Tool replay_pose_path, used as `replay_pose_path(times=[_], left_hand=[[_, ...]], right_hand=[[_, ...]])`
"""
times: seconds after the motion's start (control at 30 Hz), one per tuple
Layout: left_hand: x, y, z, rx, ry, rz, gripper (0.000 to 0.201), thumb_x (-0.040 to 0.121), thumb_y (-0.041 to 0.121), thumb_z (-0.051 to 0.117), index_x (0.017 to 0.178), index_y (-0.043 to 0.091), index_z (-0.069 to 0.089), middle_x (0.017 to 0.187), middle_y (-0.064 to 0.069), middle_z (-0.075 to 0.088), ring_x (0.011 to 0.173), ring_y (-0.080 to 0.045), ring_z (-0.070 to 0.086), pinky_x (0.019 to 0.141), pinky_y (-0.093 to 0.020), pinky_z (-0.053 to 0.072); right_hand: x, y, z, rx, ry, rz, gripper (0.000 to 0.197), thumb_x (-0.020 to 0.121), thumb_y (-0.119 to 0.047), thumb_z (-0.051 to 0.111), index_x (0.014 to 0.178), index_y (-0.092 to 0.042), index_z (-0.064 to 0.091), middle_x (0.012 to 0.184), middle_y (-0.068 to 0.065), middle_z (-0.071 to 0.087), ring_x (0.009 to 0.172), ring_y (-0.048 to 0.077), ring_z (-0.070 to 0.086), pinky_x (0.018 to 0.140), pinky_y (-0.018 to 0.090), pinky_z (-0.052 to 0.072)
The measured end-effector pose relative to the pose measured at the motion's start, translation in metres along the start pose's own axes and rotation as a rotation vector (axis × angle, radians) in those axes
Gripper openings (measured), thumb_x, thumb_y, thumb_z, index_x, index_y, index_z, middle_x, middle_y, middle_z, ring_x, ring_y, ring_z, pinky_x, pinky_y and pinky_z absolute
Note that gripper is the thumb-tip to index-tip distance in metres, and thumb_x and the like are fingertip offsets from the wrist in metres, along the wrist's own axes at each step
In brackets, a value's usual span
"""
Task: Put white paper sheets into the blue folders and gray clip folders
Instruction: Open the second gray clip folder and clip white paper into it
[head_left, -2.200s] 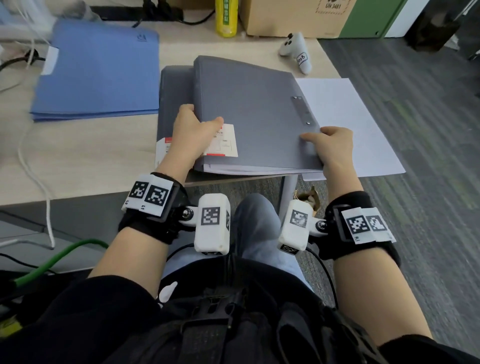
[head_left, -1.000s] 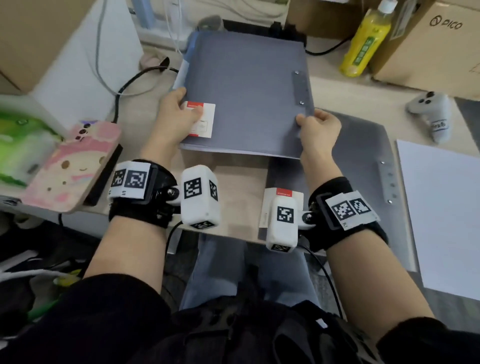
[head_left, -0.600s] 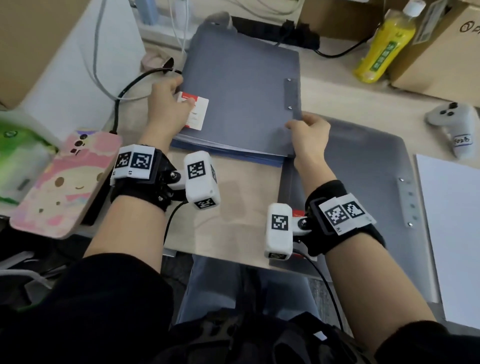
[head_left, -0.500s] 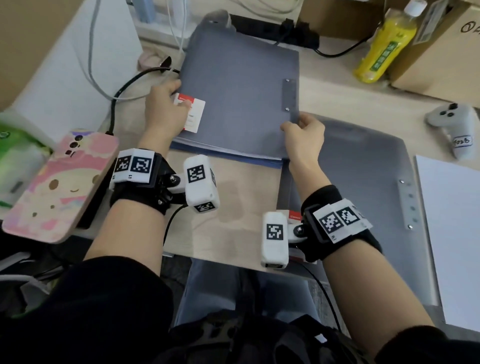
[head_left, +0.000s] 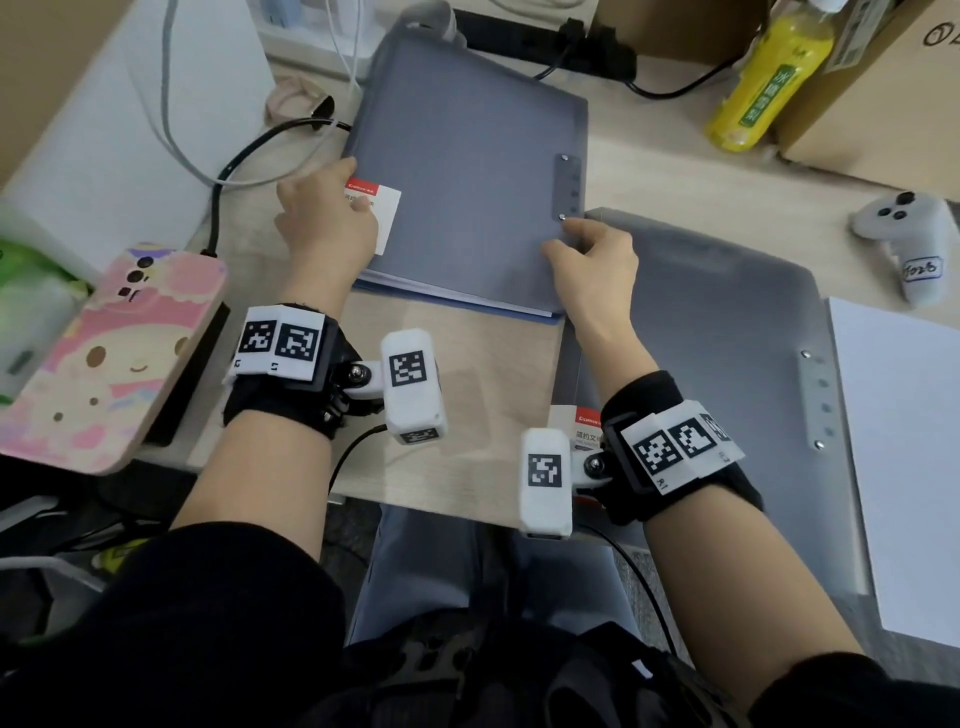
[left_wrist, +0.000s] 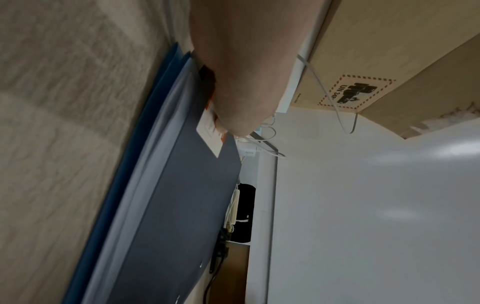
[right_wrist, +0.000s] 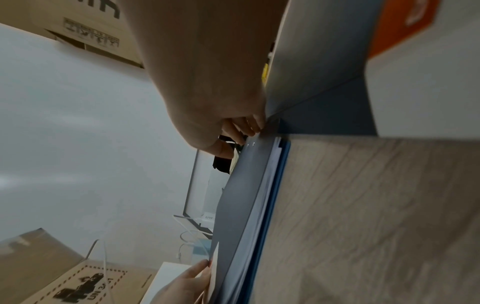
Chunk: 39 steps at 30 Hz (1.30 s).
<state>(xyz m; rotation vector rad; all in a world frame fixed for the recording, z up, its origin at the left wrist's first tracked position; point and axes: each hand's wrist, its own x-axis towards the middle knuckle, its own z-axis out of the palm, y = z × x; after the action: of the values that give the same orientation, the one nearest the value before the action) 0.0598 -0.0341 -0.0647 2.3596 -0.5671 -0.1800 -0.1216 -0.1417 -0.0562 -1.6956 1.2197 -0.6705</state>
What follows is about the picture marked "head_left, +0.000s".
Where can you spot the person's right hand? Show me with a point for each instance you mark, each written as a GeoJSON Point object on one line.
{"type": "Point", "coordinates": [600, 292]}

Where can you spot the person's left hand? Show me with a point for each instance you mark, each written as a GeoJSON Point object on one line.
{"type": "Point", "coordinates": [330, 240]}

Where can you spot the gray translucent clip folder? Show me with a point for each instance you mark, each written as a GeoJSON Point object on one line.
{"type": "Point", "coordinates": [720, 337]}
{"type": "Point", "coordinates": [465, 150]}

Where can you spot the gray blue folder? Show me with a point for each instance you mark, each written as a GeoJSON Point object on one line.
{"type": "Point", "coordinates": [457, 301]}

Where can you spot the stack of white papers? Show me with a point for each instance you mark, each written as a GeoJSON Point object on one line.
{"type": "Point", "coordinates": [907, 465]}

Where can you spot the person's left forearm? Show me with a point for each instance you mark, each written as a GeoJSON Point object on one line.
{"type": "Point", "coordinates": [255, 487]}

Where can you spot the person's right forearm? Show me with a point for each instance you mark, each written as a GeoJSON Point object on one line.
{"type": "Point", "coordinates": [742, 592]}

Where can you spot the person's right leg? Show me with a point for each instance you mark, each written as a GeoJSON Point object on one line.
{"type": "Point", "coordinates": [577, 585]}

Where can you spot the person's leg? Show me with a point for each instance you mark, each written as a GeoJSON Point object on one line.
{"type": "Point", "coordinates": [412, 577]}
{"type": "Point", "coordinates": [577, 585]}

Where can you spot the person's left leg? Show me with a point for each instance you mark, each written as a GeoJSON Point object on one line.
{"type": "Point", "coordinates": [412, 577]}

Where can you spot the person's black shirt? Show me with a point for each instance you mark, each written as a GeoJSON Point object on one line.
{"type": "Point", "coordinates": [150, 637]}

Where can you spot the white power strip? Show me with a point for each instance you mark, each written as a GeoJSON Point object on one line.
{"type": "Point", "coordinates": [307, 49]}

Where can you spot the black power bank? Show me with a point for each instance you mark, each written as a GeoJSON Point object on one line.
{"type": "Point", "coordinates": [191, 375]}

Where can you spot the white charger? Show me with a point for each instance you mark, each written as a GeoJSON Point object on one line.
{"type": "Point", "coordinates": [341, 15]}

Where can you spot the blue charger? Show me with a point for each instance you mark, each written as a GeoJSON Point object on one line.
{"type": "Point", "coordinates": [281, 11]}

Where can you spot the black plug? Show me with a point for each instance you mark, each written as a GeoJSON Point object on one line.
{"type": "Point", "coordinates": [615, 52]}

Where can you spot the pink cartoon phone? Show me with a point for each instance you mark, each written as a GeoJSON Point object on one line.
{"type": "Point", "coordinates": [97, 367]}

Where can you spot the yellow drink bottle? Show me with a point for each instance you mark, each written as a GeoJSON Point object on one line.
{"type": "Point", "coordinates": [772, 82]}

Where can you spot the low brown cardboard box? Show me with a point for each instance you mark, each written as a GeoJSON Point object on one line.
{"type": "Point", "coordinates": [675, 30]}

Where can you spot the black power strip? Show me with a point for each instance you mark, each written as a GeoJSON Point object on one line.
{"type": "Point", "coordinates": [510, 34]}

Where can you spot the green tissue pack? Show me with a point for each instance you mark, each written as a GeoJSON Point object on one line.
{"type": "Point", "coordinates": [37, 315]}

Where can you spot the white game controller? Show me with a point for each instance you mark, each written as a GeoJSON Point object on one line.
{"type": "Point", "coordinates": [911, 240]}

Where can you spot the large cardboard box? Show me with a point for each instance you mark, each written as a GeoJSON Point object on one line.
{"type": "Point", "coordinates": [45, 67]}

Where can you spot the cardboard box black logo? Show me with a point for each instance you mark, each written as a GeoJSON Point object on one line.
{"type": "Point", "coordinates": [885, 112]}

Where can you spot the black chest harness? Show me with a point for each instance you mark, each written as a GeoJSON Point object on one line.
{"type": "Point", "coordinates": [487, 675]}

